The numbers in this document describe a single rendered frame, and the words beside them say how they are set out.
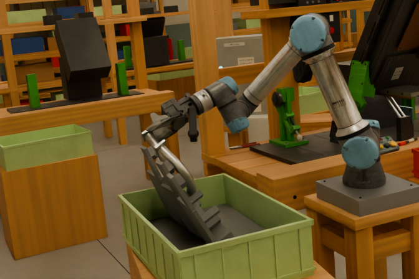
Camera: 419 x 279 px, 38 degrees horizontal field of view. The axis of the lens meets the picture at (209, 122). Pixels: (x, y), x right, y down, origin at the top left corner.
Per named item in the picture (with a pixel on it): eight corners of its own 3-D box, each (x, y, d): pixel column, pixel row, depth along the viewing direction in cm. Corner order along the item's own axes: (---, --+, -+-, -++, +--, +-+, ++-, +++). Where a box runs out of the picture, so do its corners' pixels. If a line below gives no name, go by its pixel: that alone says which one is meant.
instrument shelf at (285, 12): (416, 3, 317) (416, -5, 316) (265, 18, 281) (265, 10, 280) (383, 5, 339) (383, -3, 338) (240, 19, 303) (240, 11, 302)
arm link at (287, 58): (315, 4, 215) (227, 102, 233) (311, 5, 205) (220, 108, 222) (340, 25, 214) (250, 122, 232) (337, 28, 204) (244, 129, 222)
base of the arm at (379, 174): (394, 182, 217) (394, 156, 214) (361, 192, 210) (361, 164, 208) (366, 172, 230) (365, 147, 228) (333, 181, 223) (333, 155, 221)
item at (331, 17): (341, 41, 301) (340, 10, 299) (312, 45, 295) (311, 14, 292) (327, 41, 313) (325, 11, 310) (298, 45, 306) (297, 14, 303)
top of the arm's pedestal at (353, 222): (431, 211, 213) (431, 200, 212) (355, 231, 201) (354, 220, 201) (373, 189, 242) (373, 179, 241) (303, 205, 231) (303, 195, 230)
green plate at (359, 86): (374, 108, 282) (381, 63, 280) (360, 106, 278) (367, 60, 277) (358, 106, 292) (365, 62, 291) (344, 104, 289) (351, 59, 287)
